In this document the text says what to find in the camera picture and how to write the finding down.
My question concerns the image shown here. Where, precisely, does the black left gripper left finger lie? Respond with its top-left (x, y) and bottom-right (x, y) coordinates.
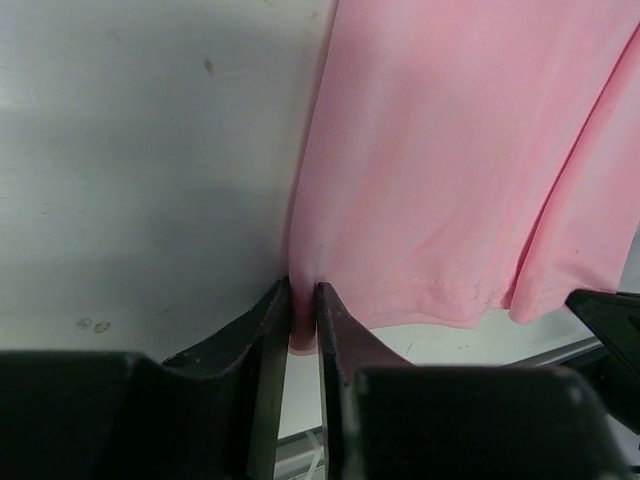
top-left (1, 279), bottom-right (291, 479)

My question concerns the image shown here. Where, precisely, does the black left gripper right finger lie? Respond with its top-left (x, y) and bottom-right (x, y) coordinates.
top-left (313, 282), bottom-right (640, 480)

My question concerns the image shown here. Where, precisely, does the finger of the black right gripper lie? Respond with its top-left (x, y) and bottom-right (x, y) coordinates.
top-left (565, 290), bottom-right (639, 433)

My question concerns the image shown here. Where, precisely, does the light pink t-shirt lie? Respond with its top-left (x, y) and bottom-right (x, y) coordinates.
top-left (288, 1), bottom-right (639, 352)

